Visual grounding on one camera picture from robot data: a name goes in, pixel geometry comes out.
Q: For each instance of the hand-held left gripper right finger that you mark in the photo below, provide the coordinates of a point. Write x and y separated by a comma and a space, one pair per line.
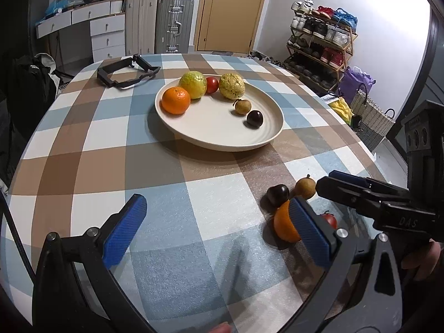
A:
310, 230

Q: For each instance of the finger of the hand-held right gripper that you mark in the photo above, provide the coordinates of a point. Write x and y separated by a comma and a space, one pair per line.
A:
350, 176
343, 196

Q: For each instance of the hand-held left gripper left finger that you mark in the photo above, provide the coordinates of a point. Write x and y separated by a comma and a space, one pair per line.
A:
122, 230

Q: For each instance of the red tomato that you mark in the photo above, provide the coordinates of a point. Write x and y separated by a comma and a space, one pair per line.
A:
212, 85
329, 220

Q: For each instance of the orange mandarin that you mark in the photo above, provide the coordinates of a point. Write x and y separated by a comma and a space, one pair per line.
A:
285, 227
176, 100

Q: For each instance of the small brown longan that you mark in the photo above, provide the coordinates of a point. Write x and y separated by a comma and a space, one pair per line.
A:
305, 188
241, 107

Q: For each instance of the dark purple plum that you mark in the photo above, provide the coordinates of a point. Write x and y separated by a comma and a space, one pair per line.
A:
277, 196
255, 118

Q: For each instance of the cream round plate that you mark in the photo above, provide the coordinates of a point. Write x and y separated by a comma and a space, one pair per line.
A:
211, 128

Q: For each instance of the bumpy yellow guava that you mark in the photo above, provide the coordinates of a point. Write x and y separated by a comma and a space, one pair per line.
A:
231, 86

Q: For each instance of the smooth green yellow guava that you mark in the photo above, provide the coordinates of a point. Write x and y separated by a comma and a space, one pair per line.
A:
193, 84

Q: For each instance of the person's right hand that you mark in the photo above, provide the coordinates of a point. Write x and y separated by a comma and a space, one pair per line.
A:
425, 260

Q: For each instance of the person's left hand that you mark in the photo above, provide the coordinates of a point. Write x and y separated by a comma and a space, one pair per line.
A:
218, 329

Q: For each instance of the white flat packet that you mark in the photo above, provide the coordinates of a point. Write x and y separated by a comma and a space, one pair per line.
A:
329, 97

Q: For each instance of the purple bag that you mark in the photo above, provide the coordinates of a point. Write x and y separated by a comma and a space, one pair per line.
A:
353, 83

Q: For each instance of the wooden shoe rack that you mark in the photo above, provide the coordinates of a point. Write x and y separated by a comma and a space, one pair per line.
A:
350, 52

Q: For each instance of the pile of floor shoes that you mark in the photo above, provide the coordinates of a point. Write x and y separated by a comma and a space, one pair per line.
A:
263, 58

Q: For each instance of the rows of shoes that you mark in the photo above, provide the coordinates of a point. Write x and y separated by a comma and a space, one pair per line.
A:
322, 31

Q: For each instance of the black backpack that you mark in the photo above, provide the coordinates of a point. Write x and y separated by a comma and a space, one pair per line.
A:
34, 83

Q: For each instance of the white desk with drawers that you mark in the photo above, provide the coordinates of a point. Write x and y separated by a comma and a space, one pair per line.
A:
107, 38

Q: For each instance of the tan wooden door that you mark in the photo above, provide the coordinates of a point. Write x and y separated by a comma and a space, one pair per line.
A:
232, 17

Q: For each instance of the beige suitcase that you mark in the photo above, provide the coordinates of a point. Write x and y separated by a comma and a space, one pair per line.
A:
140, 24

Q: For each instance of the silver suitcase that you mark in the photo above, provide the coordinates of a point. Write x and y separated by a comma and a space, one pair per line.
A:
173, 24

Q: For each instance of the blue plastic bag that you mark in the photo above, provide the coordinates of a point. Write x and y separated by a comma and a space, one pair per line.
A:
57, 7

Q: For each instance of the dark grey refrigerator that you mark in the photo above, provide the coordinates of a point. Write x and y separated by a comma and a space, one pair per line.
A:
40, 0

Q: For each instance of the black phone holder bracket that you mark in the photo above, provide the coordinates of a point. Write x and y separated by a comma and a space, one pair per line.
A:
104, 76

